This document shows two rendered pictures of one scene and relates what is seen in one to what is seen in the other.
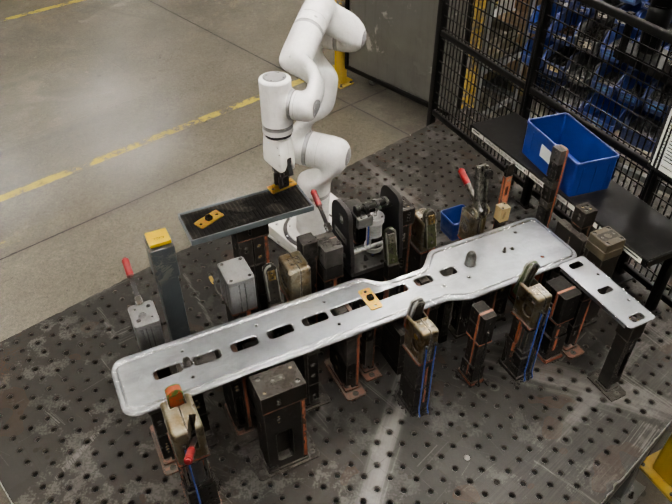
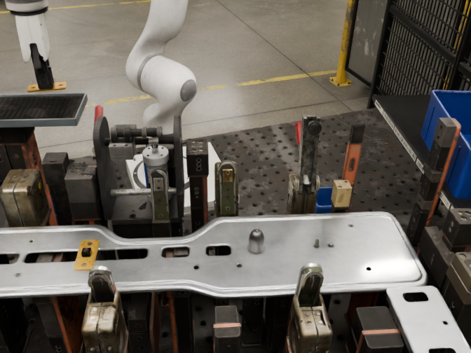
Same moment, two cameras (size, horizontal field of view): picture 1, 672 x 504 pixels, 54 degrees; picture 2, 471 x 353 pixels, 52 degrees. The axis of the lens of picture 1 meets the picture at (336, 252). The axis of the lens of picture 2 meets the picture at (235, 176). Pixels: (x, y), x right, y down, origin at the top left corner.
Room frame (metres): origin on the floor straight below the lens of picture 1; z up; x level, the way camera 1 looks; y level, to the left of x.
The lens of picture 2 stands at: (0.78, -0.62, 1.68)
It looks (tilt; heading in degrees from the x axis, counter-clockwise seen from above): 35 degrees down; 21
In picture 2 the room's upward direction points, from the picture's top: 1 degrees clockwise
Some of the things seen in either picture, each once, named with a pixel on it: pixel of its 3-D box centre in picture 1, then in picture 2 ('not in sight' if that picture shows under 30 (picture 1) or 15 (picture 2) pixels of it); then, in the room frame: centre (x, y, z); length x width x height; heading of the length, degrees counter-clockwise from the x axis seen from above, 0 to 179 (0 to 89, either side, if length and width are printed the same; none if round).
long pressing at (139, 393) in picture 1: (365, 304); (76, 259); (1.30, -0.08, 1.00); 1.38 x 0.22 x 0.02; 116
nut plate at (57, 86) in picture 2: (281, 184); (46, 85); (1.57, 0.16, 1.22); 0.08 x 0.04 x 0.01; 126
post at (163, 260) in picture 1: (171, 298); not in sight; (1.40, 0.49, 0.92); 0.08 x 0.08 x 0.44; 26
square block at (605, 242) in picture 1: (592, 279); (456, 328); (1.53, -0.82, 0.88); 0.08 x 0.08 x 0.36; 26
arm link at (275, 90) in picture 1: (277, 99); not in sight; (1.56, 0.15, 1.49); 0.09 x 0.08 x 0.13; 71
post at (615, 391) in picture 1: (619, 353); not in sight; (1.25, -0.82, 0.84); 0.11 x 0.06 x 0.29; 26
